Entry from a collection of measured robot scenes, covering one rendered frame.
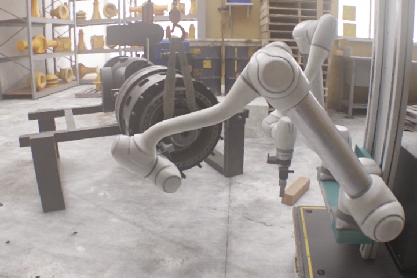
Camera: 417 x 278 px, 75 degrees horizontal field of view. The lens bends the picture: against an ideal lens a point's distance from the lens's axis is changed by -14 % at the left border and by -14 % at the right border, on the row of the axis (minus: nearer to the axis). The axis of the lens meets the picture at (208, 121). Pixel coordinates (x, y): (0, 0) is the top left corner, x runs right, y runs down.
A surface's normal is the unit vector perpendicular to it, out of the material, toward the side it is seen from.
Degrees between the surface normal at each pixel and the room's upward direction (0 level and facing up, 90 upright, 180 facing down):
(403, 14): 90
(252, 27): 90
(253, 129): 90
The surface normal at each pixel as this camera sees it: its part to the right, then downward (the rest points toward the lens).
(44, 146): 0.46, 0.22
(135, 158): 0.22, 0.31
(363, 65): -0.08, 0.26
